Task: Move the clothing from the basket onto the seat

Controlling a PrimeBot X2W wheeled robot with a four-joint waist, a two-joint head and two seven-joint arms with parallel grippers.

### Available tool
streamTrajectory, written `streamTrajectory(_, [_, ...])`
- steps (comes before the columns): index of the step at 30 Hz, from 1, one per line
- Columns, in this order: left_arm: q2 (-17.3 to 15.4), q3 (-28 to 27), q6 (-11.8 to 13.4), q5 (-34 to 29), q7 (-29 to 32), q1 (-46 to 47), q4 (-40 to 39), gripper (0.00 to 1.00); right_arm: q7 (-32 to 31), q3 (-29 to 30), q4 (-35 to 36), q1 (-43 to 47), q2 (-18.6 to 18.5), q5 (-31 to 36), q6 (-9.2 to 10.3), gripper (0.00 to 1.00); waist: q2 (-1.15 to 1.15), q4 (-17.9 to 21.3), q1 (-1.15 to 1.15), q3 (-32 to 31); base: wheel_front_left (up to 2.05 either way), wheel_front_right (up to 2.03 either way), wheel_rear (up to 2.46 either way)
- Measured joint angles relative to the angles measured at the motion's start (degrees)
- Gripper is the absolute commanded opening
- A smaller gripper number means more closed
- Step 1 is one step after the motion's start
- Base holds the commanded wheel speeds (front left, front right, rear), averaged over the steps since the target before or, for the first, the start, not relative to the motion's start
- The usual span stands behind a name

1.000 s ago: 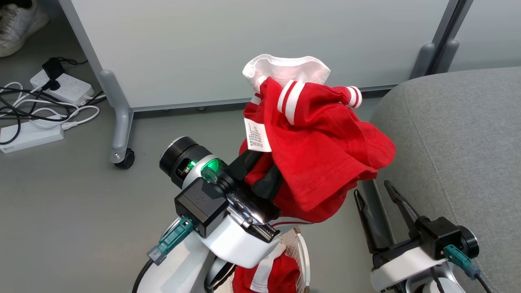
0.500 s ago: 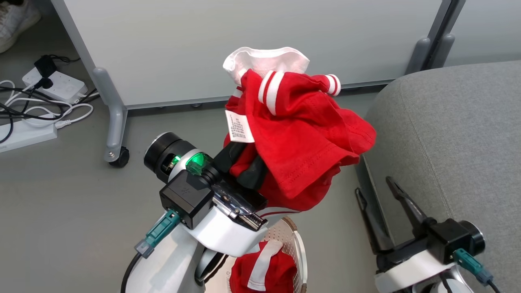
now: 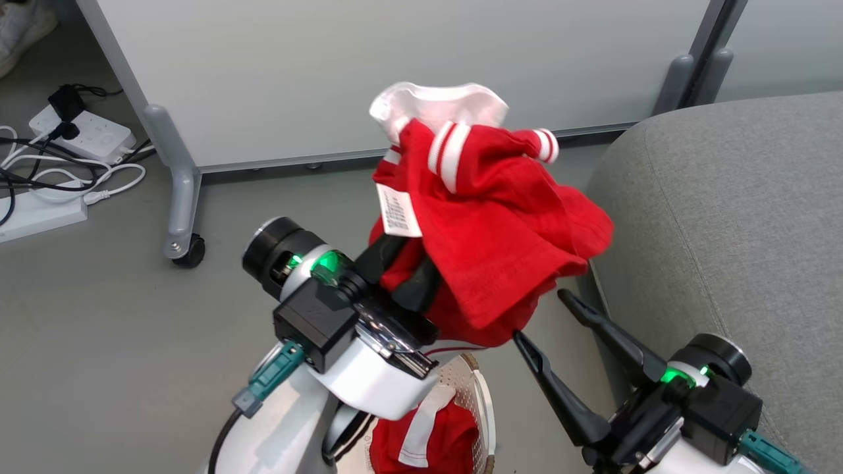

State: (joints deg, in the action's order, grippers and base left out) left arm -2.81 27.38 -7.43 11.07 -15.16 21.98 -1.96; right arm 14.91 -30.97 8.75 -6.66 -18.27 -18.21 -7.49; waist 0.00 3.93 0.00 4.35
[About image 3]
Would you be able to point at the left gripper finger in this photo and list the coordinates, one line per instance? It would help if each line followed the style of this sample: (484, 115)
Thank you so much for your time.
(420, 286)
(382, 260)

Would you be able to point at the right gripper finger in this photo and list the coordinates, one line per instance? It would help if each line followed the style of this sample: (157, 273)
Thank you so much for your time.
(622, 345)
(566, 401)

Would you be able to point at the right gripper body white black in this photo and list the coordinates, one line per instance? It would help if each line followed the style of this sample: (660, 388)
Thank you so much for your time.
(718, 359)

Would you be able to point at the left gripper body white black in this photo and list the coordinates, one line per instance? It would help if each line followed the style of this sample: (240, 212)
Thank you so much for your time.
(283, 253)

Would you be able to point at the red shirt white collar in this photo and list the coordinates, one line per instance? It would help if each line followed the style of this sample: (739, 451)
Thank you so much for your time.
(500, 217)

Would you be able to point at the red shorts white stripe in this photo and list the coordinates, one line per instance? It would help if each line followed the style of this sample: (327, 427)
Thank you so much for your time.
(454, 434)

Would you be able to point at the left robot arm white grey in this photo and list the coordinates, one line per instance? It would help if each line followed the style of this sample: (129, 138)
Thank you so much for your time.
(283, 428)

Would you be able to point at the white perforated laundry basket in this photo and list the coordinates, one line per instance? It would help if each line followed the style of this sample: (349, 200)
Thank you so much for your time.
(469, 388)

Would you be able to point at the black caster wheel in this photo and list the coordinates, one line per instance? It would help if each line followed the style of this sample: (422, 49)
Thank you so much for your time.
(192, 253)

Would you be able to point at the grey partition leg with caster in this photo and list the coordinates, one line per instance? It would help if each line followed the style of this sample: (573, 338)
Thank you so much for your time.
(179, 191)

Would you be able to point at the grey fabric sofa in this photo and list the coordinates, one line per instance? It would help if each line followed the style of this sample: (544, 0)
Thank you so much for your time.
(724, 197)

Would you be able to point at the large white partition panel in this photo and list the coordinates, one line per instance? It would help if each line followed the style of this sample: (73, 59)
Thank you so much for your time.
(395, 52)

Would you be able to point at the white power strip with sockets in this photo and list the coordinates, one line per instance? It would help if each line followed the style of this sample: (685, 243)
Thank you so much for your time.
(99, 135)

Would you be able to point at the plain white power strip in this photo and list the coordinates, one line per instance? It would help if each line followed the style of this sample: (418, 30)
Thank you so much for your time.
(36, 214)

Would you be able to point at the small black plug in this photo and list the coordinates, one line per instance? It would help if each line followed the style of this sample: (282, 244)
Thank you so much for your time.
(64, 130)

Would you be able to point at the black power adapter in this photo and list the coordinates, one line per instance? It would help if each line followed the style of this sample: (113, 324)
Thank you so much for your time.
(66, 102)

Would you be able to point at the grey partition leg upright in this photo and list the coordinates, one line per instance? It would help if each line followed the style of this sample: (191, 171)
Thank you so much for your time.
(675, 82)
(714, 72)

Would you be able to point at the narrow white partition panel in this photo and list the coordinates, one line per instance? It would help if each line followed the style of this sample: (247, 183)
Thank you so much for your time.
(784, 46)

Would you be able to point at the light grey shoe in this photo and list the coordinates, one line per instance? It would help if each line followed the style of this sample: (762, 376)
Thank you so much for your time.
(23, 26)

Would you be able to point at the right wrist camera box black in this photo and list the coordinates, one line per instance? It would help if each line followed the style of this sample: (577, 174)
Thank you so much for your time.
(721, 415)

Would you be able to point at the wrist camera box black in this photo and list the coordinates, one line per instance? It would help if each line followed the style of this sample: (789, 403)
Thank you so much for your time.
(721, 415)
(316, 322)

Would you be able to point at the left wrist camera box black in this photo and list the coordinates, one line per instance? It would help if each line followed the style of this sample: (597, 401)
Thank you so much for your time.
(316, 322)

